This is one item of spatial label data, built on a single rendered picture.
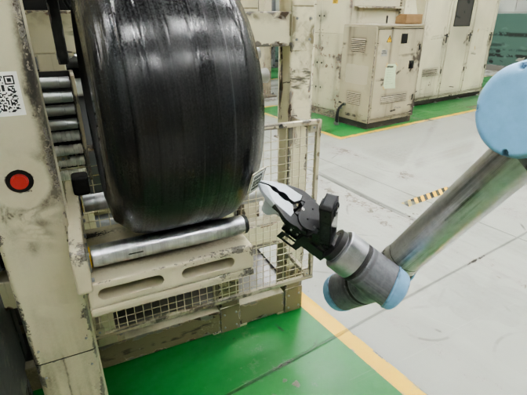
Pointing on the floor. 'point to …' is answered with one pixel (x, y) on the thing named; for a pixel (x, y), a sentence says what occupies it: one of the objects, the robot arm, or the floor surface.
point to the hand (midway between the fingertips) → (265, 184)
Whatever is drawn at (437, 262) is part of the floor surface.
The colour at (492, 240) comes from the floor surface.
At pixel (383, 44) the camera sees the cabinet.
